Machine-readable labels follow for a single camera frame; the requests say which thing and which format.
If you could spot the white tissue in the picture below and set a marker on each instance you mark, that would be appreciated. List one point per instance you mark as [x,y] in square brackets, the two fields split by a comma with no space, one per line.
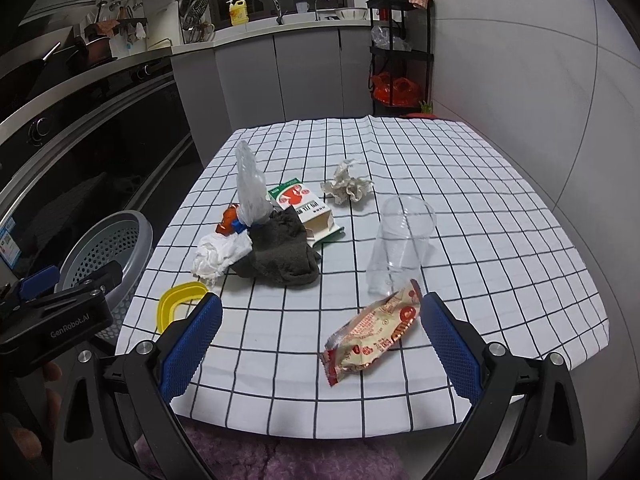
[217,252]

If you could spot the clear plastic cup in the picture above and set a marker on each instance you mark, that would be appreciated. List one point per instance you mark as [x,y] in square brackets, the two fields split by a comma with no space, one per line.
[402,244]

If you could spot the red snack wrapper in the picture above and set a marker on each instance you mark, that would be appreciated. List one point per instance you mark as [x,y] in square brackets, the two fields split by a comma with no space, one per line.
[362,341]

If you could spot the white checkered tablecloth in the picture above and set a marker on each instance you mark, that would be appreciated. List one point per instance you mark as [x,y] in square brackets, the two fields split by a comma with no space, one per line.
[496,256]

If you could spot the black storage rack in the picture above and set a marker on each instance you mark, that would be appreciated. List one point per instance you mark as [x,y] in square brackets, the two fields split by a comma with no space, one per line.
[401,43]

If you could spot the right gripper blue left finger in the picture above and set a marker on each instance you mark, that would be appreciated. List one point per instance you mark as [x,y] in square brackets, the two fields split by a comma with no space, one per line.
[184,344]

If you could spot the printed paper ball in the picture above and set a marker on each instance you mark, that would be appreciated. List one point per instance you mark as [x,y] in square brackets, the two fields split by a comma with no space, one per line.
[344,187]

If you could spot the red plastic bag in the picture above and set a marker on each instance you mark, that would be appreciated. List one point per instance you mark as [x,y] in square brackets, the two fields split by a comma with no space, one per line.
[395,91]

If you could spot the black built-in oven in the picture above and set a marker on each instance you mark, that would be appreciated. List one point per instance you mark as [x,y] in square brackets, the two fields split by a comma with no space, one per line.
[112,139]

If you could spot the clear plastic bag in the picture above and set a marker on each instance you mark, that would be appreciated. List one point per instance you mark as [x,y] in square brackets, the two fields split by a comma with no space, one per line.
[254,205]

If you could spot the dish drying rack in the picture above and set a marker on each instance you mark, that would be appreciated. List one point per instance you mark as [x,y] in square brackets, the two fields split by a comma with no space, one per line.
[193,26]

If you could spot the yellow detergent bottle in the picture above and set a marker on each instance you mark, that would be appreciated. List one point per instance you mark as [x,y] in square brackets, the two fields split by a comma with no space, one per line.
[238,12]

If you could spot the purple fuzzy rug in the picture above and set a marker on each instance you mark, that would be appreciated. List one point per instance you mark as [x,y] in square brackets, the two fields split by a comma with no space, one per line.
[231,454]

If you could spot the white mug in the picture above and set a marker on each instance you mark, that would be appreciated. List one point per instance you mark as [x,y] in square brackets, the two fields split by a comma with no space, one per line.
[302,7]

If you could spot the blue plastic scrap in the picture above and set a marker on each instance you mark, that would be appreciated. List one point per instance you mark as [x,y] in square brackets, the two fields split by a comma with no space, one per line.
[240,228]

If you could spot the blue energy label sticker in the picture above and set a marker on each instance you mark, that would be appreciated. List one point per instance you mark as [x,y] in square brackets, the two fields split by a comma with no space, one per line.
[10,252]

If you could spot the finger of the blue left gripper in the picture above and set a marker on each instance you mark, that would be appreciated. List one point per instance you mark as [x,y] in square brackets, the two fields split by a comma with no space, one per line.
[40,282]

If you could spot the orange plastic scrap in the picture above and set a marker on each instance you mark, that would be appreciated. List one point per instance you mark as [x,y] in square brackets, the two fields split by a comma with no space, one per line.
[229,222]

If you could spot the person's left hand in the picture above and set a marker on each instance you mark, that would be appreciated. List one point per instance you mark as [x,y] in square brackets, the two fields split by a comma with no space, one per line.
[29,416]

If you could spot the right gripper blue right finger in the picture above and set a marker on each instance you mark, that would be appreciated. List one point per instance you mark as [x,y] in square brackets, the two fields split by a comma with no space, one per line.
[446,335]

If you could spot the grey perforated trash basket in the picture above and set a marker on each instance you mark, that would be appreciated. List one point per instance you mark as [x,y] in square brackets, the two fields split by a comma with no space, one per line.
[125,237]

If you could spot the grey kitchen cabinets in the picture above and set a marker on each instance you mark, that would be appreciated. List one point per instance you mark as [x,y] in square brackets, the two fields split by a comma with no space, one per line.
[318,71]

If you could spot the dark grey cloth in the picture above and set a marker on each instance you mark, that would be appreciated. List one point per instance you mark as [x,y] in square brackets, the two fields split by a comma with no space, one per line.
[280,253]

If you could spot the green white carton box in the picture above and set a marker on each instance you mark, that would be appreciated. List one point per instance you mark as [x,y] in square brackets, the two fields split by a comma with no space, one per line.
[313,212]

